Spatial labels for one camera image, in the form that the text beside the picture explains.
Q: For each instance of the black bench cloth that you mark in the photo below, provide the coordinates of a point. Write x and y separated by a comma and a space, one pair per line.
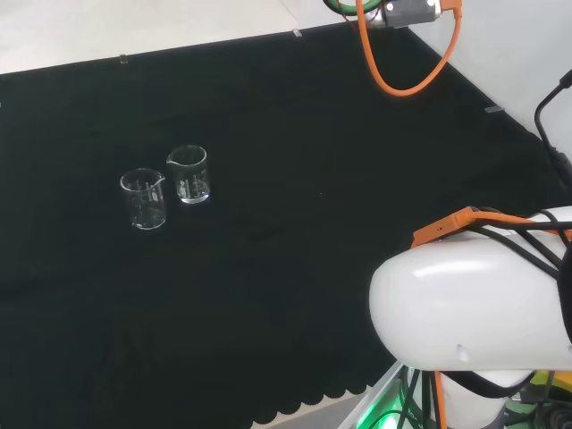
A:
268, 268

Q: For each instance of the clear glass beaker white marks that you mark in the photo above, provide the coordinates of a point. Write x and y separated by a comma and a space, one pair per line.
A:
143, 201
187, 179

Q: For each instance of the yellow stop button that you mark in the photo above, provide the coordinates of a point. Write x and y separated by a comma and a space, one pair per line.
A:
552, 384

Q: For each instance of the orange adapter box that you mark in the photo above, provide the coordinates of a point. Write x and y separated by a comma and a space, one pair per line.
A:
440, 228

